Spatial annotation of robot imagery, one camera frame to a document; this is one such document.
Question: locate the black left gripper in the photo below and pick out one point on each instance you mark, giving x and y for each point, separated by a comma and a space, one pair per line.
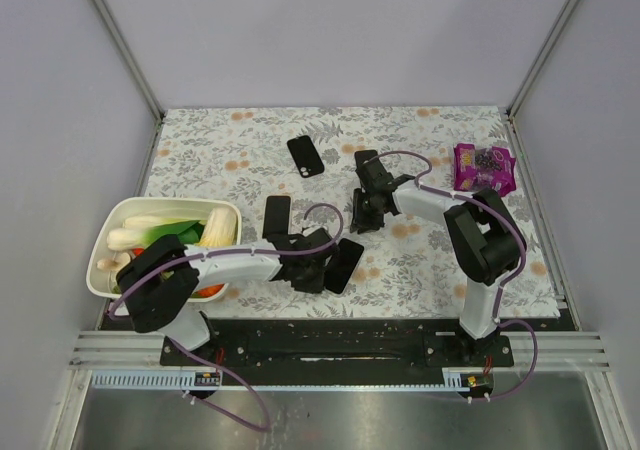
320, 268

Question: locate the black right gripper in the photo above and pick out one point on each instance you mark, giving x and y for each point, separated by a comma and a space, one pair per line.
364, 206

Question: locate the silver smartphone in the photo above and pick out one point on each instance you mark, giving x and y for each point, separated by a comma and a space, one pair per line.
342, 265

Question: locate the blue smartphone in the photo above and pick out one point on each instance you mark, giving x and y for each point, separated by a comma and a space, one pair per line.
276, 216

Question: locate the black phone case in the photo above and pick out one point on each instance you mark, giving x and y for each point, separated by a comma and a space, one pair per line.
305, 156

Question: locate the dark smartphone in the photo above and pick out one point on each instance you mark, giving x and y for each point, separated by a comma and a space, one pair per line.
364, 158

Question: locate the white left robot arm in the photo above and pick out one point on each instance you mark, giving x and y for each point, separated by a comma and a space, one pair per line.
155, 286

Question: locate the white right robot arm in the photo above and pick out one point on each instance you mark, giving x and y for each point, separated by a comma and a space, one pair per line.
488, 246

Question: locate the floral tablecloth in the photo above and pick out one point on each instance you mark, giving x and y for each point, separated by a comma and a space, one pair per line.
240, 155

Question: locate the orange carrot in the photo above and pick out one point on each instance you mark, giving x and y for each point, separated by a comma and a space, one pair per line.
210, 291

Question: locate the purple snack bag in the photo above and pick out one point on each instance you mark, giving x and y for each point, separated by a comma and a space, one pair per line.
476, 168

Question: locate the white green leek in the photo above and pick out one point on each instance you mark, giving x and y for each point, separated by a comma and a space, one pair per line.
188, 232

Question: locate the brown mushroom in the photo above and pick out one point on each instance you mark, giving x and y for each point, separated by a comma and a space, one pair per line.
114, 264

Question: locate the white plastic bin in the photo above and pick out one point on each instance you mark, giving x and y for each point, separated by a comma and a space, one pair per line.
101, 283

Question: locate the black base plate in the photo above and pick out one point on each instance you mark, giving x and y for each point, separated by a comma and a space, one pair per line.
432, 343

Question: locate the white cable duct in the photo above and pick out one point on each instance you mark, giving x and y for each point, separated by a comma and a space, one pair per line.
178, 380

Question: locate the aluminium rail frame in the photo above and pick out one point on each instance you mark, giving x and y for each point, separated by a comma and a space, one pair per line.
557, 351

